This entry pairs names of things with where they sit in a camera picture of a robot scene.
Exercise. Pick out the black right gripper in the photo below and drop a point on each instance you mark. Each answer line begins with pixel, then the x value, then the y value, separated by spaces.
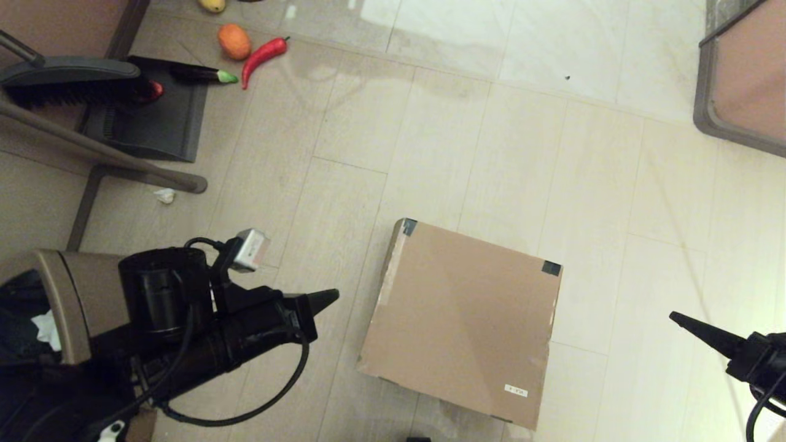
pixel 758 362

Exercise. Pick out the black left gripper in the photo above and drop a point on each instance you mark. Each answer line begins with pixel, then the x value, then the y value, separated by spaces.
pixel 264 325

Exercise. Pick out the brown cardboard shoe box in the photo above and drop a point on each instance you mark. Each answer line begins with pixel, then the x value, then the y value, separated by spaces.
pixel 460 325

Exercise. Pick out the small white paper scrap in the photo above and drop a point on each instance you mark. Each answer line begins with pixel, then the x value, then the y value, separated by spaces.
pixel 164 196

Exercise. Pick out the brown plastic trash bin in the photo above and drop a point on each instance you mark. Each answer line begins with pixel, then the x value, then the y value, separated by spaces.
pixel 80 294

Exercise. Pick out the dark grey dustpan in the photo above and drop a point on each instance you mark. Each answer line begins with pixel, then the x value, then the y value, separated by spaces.
pixel 156 123

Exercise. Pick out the red toy chili pepper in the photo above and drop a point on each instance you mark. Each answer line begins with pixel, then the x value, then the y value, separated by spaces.
pixel 263 55

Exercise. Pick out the dark purple toy eggplant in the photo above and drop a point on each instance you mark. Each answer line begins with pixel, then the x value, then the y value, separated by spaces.
pixel 196 75

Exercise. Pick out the red toy fruit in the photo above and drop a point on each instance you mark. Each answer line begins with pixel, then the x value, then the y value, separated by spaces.
pixel 156 91

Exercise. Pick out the orange toy fruit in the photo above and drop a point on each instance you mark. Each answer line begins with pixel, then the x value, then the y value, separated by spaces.
pixel 234 42

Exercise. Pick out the white crumpled tissue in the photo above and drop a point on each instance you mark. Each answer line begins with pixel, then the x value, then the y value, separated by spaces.
pixel 46 328

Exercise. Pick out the black trash bag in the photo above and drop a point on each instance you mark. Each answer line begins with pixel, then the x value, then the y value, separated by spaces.
pixel 18 319

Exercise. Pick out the yellow toy fruit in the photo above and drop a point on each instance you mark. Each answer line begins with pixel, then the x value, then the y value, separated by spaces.
pixel 212 5

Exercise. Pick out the black grey broom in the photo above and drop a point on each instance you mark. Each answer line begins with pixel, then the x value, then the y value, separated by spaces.
pixel 70 75

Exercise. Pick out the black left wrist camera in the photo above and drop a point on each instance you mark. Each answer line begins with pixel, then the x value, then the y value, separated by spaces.
pixel 163 291

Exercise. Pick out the brown metal furniture frame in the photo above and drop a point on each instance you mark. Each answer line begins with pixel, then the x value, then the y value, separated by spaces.
pixel 92 148

